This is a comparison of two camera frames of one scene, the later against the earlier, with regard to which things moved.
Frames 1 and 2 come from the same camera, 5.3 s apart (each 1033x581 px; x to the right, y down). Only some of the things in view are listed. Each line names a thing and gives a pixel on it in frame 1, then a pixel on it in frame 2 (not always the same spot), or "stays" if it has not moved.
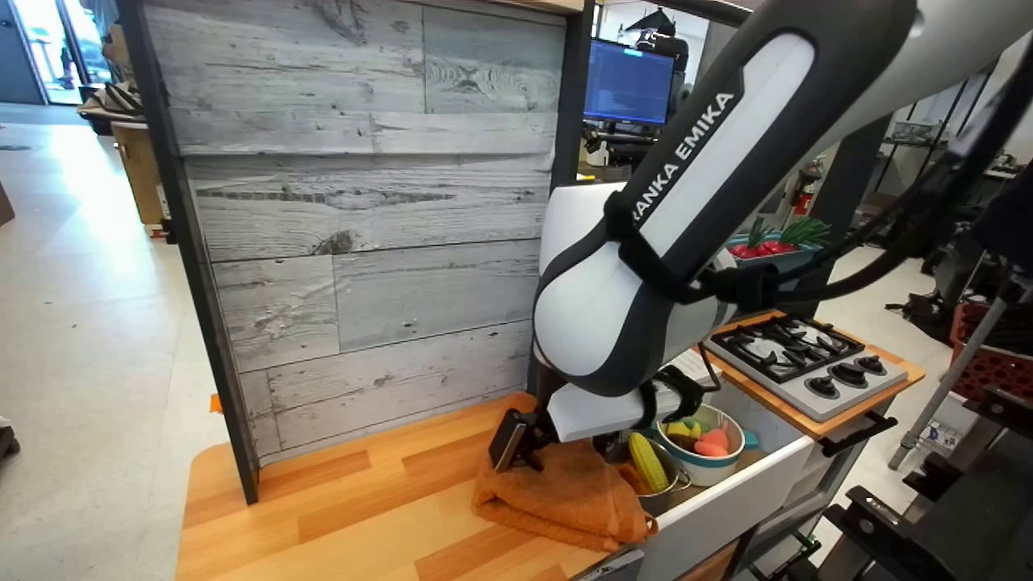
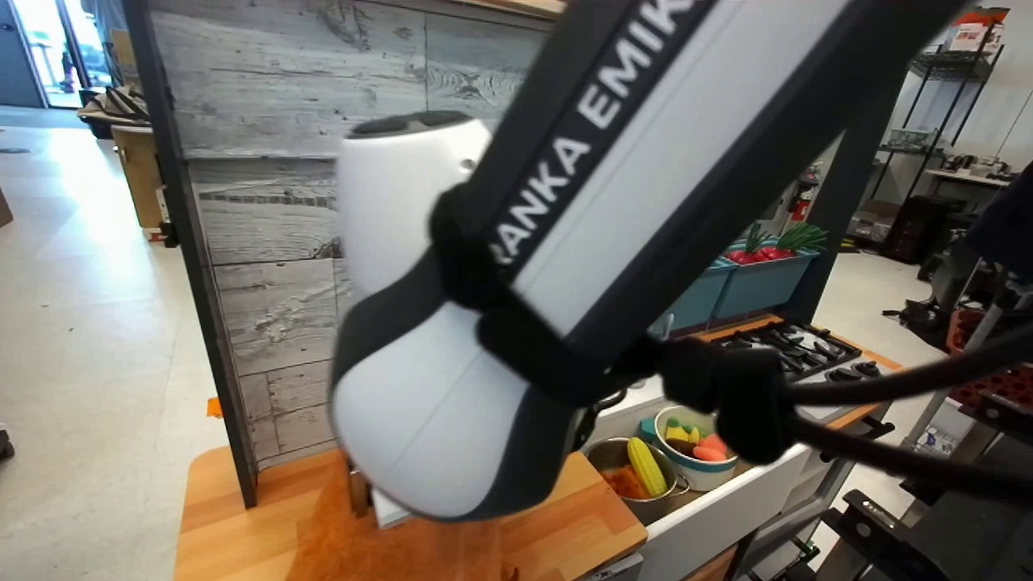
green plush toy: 684,427 stays
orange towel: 580,496 -> 342,540
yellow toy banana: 648,462 stays
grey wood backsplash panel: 366,188 stays
